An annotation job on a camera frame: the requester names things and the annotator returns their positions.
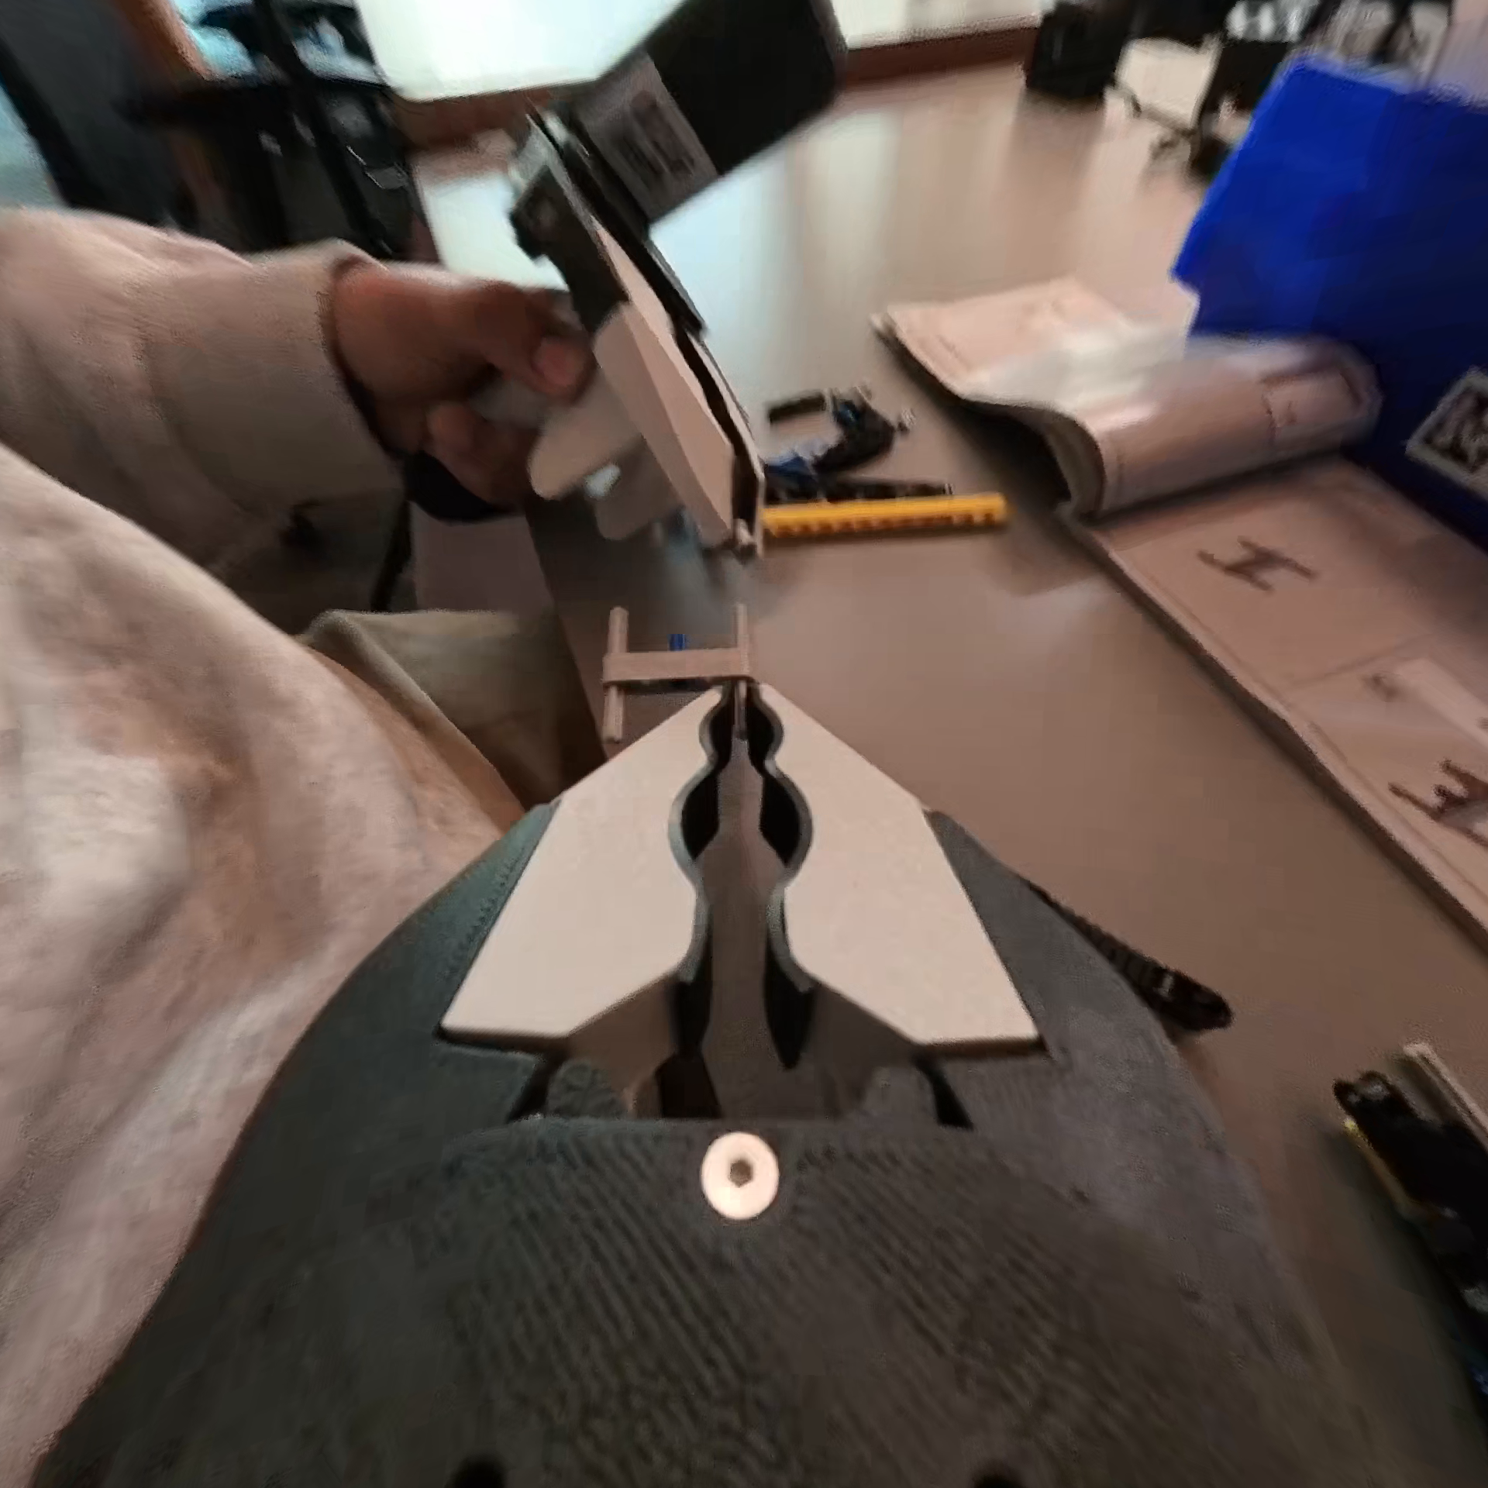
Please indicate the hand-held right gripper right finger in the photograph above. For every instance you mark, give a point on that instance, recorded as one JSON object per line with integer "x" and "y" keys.
{"x": 895, "y": 930}

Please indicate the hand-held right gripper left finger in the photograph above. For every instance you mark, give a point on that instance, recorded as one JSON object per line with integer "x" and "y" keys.
{"x": 583, "y": 919}

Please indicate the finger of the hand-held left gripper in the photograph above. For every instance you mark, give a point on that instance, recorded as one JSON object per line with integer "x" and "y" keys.
{"x": 669, "y": 394}
{"x": 713, "y": 352}

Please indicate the grey lego frame assembly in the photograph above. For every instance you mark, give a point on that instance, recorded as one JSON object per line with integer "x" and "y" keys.
{"x": 682, "y": 665}

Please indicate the person's left forearm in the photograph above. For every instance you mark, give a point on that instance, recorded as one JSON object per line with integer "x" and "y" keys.
{"x": 176, "y": 374}

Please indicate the small loose lego pieces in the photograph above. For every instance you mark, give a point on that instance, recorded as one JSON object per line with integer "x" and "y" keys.
{"x": 855, "y": 424}

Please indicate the long black lego beam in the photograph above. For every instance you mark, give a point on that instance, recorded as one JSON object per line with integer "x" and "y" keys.
{"x": 862, "y": 489}

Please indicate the yellow lego beam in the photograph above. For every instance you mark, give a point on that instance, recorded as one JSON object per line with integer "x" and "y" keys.
{"x": 884, "y": 519}

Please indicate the open lego instruction booklet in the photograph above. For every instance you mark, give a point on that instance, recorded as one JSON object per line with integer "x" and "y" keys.
{"x": 1221, "y": 444}

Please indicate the person's left hand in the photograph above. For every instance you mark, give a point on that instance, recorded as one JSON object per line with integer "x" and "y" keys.
{"x": 443, "y": 352}

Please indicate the white table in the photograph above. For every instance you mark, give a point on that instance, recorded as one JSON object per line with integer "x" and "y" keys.
{"x": 499, "y": 46}

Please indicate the person's beige pants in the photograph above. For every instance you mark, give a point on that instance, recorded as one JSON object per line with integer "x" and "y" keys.
{"x": 490, "y": 688}

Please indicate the black equipment on floor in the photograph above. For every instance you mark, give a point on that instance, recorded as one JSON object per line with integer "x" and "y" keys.
{"x": 1163, "y": 60}

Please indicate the black office chair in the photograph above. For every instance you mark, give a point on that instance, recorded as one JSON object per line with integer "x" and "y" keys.
{"x": 291, "y": 129}

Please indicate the black packet of parts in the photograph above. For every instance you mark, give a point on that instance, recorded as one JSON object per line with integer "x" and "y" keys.
{"x": 1414, "y": 1149}

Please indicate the large blue plastic bin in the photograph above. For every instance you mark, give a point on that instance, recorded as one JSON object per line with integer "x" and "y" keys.
{"x": 1337, "y": 232}

